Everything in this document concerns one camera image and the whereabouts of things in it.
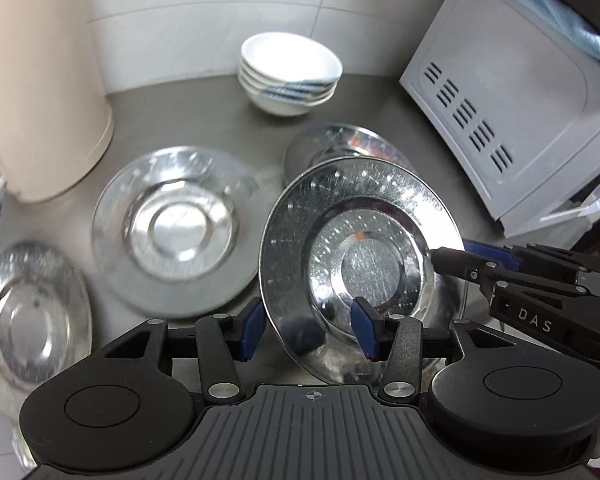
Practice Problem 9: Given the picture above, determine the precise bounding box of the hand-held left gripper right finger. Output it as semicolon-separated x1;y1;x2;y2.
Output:
350;296;512;404

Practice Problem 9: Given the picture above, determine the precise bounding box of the light blue cloth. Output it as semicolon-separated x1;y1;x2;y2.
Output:
427;0;600;70

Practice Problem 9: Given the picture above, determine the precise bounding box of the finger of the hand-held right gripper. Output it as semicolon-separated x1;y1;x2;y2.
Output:
462;242;524;271
432;246;499;282

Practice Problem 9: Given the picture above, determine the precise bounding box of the white ceramic bowl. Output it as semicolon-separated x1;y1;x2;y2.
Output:
239;80;336;118
238;72;337;102
240;32;343;86
238;62;340;95

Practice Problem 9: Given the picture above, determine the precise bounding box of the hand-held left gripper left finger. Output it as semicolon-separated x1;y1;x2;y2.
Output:
94;297;267;406

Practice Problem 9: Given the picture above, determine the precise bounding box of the beige electric kettle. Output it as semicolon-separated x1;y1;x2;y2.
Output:
0;0;116;204

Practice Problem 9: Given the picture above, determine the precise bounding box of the white microwave oven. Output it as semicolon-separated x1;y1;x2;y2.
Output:
399;0;600;238

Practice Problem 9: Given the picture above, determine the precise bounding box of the stainless steel plate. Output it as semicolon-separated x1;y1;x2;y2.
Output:
258;156;468;387
0;241;94;406
281;122;421;192
91;146;269;319

